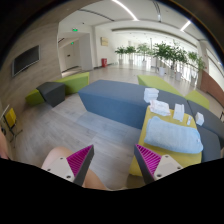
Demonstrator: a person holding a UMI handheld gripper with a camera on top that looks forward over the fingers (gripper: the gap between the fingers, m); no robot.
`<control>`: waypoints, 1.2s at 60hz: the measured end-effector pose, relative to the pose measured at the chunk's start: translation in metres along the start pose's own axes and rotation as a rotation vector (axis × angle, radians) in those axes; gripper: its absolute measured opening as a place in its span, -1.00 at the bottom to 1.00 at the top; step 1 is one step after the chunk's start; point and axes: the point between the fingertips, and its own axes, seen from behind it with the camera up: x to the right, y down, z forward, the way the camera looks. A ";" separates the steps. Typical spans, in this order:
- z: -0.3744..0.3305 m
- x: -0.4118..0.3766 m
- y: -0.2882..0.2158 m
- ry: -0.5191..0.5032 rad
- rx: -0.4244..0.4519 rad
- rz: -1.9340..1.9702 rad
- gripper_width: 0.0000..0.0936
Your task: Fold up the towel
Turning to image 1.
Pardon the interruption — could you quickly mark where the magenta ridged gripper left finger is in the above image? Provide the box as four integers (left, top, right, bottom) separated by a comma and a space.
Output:
46, 145, 94, 186

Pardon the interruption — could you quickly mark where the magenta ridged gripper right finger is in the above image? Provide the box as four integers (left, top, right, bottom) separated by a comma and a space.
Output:
134, 144, 182, 184

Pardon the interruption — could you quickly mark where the light blue towel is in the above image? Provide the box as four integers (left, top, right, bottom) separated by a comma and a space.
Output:
144, 116, 203, 154

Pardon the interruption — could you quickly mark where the person's knee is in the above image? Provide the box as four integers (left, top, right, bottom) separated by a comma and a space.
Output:
42, 145, 107, 190

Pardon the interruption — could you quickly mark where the yellow ottoman table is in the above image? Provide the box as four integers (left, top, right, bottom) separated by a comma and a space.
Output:
138, 107, 203, 167

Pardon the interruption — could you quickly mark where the crumpled white cloth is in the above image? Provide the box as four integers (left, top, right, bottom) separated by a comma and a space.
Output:
149, 100, 170, 116

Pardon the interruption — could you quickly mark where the small white bottle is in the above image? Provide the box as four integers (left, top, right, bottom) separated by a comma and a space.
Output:
187, 115, 192, 126

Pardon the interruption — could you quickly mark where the white folded cloth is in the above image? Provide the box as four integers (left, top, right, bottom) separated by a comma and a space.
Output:
173, 104, 185, 122

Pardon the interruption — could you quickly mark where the small white box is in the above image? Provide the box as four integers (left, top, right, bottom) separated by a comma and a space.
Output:
195, 112, 204, 126

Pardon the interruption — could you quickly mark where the grey sofa block right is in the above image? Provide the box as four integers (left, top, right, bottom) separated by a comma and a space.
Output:
188, 101, 224, 162

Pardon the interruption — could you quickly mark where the large blue sofa block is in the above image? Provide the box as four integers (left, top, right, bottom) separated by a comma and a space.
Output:
79, 80, 148, 129

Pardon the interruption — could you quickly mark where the stack of white towels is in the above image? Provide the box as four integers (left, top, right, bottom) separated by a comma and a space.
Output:
144, 88, 159, 103

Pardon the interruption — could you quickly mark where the dark grey ottoman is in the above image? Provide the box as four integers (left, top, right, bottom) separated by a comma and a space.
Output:
37, 82, 65, 107

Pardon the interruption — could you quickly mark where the yellow chair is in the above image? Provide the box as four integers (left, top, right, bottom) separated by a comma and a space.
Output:
3, 108, 22, 142

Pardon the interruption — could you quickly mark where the green bench left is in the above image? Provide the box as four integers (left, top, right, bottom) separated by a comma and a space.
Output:
26, 72, 89, 106

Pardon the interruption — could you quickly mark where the red trash bin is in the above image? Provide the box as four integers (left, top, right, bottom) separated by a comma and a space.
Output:
101, 58, 107, 67

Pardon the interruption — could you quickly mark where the potted green plant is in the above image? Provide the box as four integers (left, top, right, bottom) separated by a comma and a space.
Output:
153, 42, 172, 77

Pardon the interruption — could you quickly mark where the wall mounted black television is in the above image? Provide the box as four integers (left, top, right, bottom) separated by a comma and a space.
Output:
12, 45, 40, 77

